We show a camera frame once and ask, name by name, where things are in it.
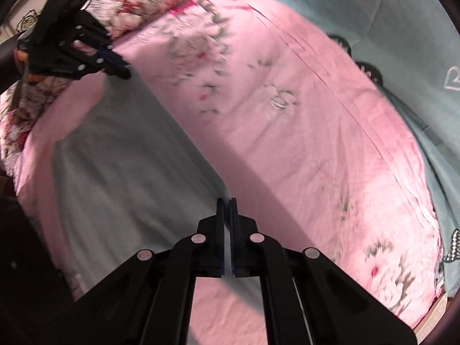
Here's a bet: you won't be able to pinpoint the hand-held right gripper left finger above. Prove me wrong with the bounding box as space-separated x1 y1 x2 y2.
39 198 228 345

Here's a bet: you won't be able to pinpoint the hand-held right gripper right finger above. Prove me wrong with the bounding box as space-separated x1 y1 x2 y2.
229 198 417 345

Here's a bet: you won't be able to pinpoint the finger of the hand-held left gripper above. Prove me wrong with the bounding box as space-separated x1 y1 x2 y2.
74 10 116 57
54 46 132 80

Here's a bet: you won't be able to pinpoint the grey pants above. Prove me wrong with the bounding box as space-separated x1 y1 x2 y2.
50 74 231 295

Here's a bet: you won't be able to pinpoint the red floral pillow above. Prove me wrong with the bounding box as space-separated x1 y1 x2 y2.
0 0 221 173

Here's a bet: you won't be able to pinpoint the pink floral bed sheet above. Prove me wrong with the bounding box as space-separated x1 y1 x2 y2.
14 0 446 345

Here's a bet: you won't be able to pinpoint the teal printed blanket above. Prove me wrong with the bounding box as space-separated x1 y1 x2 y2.
248 0 460 295

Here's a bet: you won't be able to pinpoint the wooden bed frame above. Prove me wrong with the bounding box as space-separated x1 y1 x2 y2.
413 289 451 344

